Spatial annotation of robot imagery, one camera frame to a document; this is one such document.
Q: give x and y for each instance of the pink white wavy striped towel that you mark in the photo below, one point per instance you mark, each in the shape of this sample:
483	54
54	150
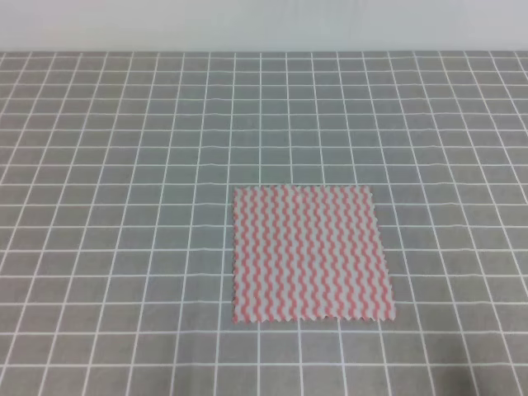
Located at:
308	253

